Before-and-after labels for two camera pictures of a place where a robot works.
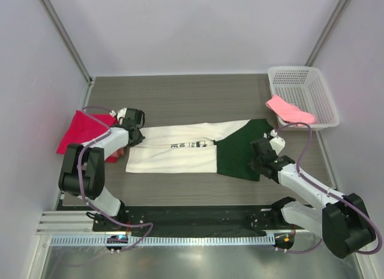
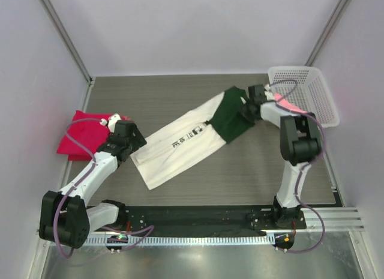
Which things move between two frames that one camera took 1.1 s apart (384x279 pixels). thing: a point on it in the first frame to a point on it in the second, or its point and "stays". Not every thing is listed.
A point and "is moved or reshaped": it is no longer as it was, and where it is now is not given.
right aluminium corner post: [335, 18] stays
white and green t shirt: [222, 147] is moved or reshaped
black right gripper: [252, 164] to [250, 118]
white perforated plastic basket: [306, 87] stays
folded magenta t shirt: [82, 129] stays
